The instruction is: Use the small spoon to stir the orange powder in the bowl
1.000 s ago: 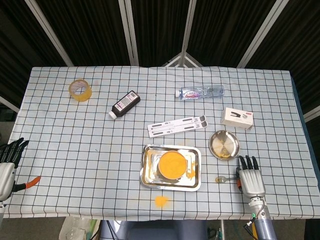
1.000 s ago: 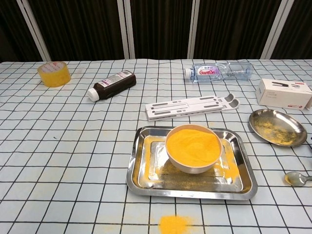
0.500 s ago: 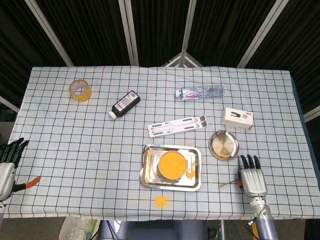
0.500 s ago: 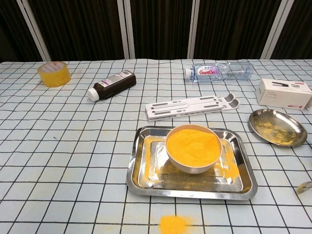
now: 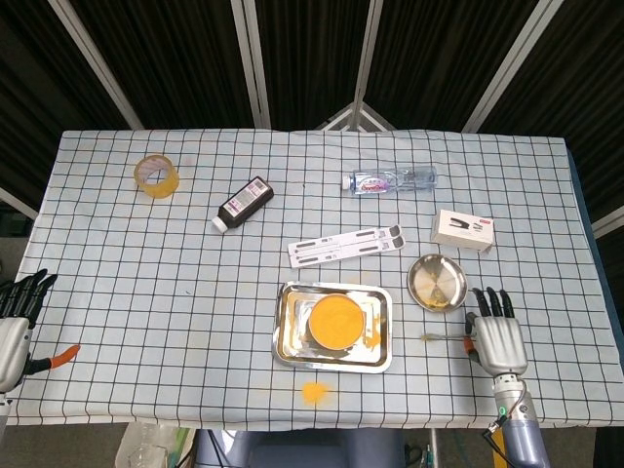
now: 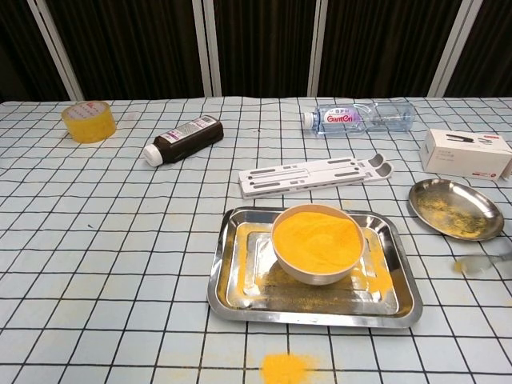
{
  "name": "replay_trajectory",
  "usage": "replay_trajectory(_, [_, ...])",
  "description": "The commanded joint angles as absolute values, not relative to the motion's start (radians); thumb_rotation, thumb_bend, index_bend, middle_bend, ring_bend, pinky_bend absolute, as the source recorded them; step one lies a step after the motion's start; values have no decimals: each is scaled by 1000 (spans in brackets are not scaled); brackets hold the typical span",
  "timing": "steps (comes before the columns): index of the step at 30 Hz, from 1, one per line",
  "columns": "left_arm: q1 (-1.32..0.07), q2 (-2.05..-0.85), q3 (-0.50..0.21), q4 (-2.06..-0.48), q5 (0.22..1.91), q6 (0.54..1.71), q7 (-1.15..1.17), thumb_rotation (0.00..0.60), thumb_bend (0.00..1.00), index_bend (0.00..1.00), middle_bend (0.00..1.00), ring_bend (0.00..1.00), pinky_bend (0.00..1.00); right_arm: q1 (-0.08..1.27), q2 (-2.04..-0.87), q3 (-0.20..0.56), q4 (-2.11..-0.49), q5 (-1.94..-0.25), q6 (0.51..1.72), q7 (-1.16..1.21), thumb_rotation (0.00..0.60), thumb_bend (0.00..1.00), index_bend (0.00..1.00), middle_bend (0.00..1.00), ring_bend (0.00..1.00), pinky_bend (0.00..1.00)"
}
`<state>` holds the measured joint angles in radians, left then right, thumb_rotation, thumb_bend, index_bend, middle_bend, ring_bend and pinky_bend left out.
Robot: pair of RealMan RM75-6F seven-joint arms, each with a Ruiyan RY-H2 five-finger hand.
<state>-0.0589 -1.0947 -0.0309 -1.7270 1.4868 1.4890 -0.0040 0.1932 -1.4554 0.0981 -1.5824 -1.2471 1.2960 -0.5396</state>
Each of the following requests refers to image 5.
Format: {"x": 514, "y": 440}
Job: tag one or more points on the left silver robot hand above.
{"x": 12, "y": 341}

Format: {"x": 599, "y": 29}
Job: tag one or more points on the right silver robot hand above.
{"x": 499, "y": 341}

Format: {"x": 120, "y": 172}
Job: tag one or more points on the metal spoon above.
{"x": 439, "y": 335}

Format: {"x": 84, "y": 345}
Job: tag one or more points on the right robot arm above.
{"x": 521, "y": 439}

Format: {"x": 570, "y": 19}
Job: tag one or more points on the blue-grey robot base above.
{"x": 317, "y": 451}

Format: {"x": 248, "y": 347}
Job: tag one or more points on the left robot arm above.
{"x": 4, "y": 409}

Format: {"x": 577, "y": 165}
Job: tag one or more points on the beige bowl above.
{"x": 312, "y": 339}

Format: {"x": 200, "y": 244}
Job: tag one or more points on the orange powder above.
{"x": 314, "y": 392}

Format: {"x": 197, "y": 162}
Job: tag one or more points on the round steel plate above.
{"x": 436, "y": 280}

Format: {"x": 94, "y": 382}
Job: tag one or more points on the white stapler box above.
{"x": 463, "y": 234}

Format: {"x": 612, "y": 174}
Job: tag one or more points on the checkered tablecloth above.
{"x": 146, "y": 292}

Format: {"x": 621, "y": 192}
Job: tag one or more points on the clear plastic bag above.
{"x": 141, "y": 448}

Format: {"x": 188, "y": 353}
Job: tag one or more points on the large rectangular steel tray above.
{"x": 331, "y": 367}

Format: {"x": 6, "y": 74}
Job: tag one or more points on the white folding laptop stand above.
{"x": 341, "y": 246}

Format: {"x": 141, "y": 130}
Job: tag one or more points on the clear plastic water bottle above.
{"x": 375, "y": 183}

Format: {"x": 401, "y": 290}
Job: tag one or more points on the small rectangular steel tray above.
{"x": 296, "y": 341}

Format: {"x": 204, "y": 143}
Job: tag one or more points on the yellow tape roll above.
{"x": 163, "y": 187}

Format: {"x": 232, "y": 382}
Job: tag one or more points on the brown bottle white cap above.
{"x": 244, "y": 205}

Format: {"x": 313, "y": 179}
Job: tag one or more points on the black folding screen white frames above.
{"x": 185, "y": 58}

